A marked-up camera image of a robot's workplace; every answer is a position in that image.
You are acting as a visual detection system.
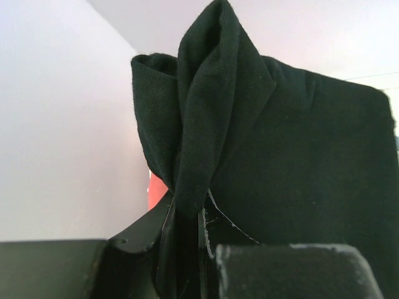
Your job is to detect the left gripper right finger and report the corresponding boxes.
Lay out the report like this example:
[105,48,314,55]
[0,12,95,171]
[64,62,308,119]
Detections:
[198,191,383,298]

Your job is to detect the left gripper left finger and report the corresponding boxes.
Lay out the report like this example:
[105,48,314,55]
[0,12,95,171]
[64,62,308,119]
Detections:
[1,194,172,299]

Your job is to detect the black t-shirt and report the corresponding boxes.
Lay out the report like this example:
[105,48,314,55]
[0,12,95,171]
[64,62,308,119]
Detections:
[131,1,398,298]

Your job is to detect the folded pink t-shirt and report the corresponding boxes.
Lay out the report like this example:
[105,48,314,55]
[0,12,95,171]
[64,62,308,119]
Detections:
[147,171,168,210]

